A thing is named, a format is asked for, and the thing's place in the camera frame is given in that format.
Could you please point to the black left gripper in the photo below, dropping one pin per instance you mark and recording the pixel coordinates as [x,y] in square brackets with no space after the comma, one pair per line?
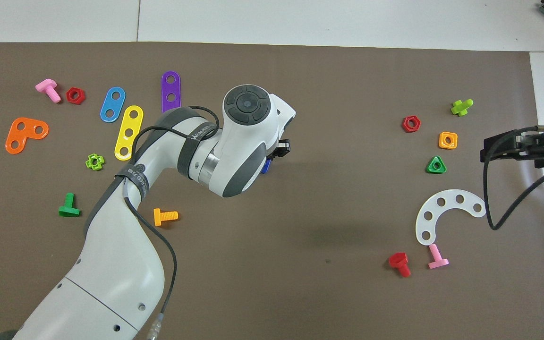
[273,152]

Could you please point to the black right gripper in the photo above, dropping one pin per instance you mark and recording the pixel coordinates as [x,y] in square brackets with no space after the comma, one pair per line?
[536,145]

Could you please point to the blue triangle-head screw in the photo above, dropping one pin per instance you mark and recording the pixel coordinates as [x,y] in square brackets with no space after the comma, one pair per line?
[267,167]

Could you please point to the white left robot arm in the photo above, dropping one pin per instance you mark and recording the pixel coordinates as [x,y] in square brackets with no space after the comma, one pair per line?
[125,264]

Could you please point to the lime cross-head screw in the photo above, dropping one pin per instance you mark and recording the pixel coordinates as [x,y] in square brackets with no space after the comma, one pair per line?
[461,108]

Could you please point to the orange square nut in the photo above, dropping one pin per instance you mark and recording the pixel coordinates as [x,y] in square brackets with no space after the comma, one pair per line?
[442,135]

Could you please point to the green triangle nut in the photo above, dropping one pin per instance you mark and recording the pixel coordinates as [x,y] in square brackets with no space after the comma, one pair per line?
[430,170]

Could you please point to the red hexagon nut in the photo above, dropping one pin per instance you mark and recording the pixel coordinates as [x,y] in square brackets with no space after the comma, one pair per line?
[404,124]
[69,96]

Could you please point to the pink plastic screw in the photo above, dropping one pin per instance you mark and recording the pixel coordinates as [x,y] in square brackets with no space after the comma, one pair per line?
[47,86]
[437,259]

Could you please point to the orange plastic screw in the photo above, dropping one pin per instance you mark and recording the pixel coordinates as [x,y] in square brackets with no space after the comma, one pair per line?
[163,217]

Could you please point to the red plastic screw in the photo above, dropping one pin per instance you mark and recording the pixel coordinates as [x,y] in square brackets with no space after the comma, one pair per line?
[398,262]

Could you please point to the lime cross nut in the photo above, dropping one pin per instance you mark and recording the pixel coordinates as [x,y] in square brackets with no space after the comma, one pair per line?
[88,162]

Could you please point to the green plastic screw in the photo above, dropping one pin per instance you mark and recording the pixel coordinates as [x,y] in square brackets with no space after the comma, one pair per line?
[69,208]

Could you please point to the white curved perforated strip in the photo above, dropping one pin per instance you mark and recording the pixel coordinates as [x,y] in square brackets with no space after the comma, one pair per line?
[450,198]

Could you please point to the brown table mat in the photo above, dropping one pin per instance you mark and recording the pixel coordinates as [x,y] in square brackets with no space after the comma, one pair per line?
[347,85]

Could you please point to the purple four-hole strip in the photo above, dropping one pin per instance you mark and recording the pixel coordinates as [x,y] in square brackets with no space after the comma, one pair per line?
[171,89]

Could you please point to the yellow three-hole strip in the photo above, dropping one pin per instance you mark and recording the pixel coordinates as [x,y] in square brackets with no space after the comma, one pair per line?
[131,123]

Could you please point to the blue two-hole strip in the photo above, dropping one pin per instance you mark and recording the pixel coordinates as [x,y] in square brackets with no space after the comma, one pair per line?
[113,104]

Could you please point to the orange three-hole angle plate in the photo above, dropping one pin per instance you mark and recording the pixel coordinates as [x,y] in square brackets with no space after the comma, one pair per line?
[29,127]

